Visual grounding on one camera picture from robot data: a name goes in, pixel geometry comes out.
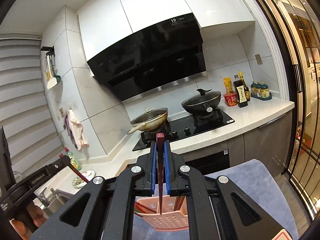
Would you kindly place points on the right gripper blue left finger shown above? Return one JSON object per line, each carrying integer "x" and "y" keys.
{"x": 138, "y": 181}

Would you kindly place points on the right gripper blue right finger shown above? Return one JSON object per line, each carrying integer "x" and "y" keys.
{"x": 183, "y": 180}

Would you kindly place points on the maroon chopstick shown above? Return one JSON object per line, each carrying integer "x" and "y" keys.
{"x": 160, "y": 166}
{"x": 77, "y": 172}

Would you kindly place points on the steel kitchen sink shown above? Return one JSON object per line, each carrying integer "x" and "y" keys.
{"x": 61, "y": 199}

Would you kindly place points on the chrome kitchen faucet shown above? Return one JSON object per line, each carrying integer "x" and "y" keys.
{"x": 47, "y": 200}

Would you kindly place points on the person's left hand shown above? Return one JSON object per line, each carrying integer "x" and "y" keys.
{"x": 35, "y": 216}

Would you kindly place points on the pink perforated utensil holder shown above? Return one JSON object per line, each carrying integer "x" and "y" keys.
{"x": 169, "y": 220}

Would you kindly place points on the black gas stove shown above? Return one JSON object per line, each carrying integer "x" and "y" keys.
{"x": 185, "y": 127}

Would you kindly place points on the beige wok with lid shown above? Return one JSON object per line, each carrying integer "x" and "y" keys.
{"x": 149, "y": 120}

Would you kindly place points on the green dish soap bottle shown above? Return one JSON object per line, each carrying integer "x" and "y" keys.
{"x": 76, "y": 164}

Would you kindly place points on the blue-grey fleece table cloth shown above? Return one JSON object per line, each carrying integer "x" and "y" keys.
{"x": 256, "y": 181}

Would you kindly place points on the hanging pink white towel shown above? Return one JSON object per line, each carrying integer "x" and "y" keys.
{"x": 75, "y": 130}

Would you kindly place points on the black wok with lid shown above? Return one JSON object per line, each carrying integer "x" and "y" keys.
{"x": 203, "y": 103}

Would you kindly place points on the red instant noodle cup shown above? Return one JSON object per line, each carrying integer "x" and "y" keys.
{"x": 230, "y": 99}

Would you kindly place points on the yellow snack packet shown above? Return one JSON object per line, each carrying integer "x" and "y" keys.
{"x": 228, "y": 85}

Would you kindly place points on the dark soy sauce bottle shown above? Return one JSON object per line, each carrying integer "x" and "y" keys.
{"x": 240, "y": 92}

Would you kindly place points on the black range hood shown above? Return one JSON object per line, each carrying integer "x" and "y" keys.
{"x": 151, "y": 58}

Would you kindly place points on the spice jar set tray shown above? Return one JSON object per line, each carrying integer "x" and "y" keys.
{"x": 260, "y": 91}

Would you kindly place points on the white upper cabinets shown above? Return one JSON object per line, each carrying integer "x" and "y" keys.
{"x": 105, "y": 22}

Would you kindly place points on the wall utensil rack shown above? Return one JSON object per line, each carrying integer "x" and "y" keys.
{"x": 51, "y": 73}

